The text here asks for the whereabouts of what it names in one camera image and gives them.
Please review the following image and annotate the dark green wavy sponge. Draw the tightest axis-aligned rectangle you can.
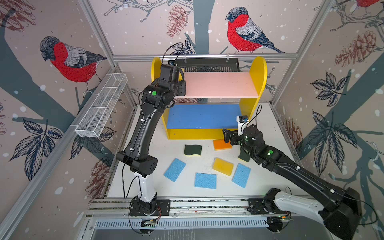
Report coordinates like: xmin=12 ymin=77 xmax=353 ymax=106
xmin=184 ymin=145 xmax=202 ymax=156
xmin=238 ymin=148 xmax=250 ymax=163

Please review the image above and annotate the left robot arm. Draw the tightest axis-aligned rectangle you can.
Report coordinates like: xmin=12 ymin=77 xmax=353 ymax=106
xmin=116 ymin=64 xmax=186 ymax=205

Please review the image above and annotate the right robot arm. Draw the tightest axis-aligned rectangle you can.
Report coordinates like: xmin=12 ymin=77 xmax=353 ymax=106
xmin=223 ymin=125 xmax=362 ymax=240

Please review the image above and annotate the yellow shelf unit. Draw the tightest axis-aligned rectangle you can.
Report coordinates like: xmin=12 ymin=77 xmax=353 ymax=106
xmin=162 ymin=57 xmax=268 ymax=140

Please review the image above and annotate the orange sponge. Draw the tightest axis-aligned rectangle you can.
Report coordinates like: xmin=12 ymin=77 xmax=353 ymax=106
xmin=213 ymin=139 xmax=232 ymax=151

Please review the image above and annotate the yellow orange-tinted sponge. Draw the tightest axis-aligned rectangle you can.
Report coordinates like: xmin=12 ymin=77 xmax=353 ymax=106
xmin=213 ymin=158 xmax=234 ymax=176

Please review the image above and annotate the black perforated metal tray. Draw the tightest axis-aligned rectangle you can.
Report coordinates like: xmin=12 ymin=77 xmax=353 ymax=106
xmin=176 ymin=59 xmax=240 ymax=73

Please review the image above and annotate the right blue sponge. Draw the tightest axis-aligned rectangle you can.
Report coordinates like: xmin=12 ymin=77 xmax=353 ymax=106
xmin=232 ymin=164 xmax=251 ymax=189

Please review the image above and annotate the blue sponge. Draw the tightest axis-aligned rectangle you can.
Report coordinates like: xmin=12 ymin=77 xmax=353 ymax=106
xmin=232 ymin=164 xmax=251 ymax=189
xmin=164 ymin=158 xmax=187 ymax=183
xmin=194 ymin=173 xmax=217 ymax=190

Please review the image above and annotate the middle blue sponge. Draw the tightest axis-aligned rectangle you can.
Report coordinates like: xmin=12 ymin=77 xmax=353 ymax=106
xmin=194 ymin=173 xmax=217 ymax=190

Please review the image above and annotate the left blue sponge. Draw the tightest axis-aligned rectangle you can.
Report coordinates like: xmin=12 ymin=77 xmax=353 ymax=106
xmin=164 ymin=158 xmax=187 ymax=183

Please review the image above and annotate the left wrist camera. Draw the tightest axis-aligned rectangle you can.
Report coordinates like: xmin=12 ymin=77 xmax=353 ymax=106
xmin=168 ymin=60 xmax=177 ymax=66

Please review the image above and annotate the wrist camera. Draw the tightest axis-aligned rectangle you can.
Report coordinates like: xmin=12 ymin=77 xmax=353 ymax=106
xmin=237 ymin=116 xmax=248 ymax=135
xmin=168 ymin=60 xmax=177 ymax=66

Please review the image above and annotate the horizontal aluminium frame bar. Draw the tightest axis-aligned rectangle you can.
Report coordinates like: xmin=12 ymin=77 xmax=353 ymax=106
xmin=112 ymin=53 xmax=299 ymax=63

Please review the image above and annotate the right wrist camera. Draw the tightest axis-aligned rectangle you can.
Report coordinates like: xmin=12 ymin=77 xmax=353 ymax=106
xmin=237 ymin=116 xmax=248 ymax=135

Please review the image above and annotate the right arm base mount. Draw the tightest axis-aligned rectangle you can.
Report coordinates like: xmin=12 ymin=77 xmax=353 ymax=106
xmin=247 ymin=199 xmax=280 ymax=215

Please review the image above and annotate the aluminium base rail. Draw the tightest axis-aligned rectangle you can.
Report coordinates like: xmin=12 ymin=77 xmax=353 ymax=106
xmin=85 ymin=195 xmax=319 ymax=220

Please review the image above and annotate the white wire mesh basket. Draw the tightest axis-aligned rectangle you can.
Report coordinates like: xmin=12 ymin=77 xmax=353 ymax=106
xmin=75 ymin=73 xmax=128 ymax=138

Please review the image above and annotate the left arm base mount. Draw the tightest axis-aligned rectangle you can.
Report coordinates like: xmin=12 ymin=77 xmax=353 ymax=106
xmin=129 ymin=198 xmax=171 ymax=217

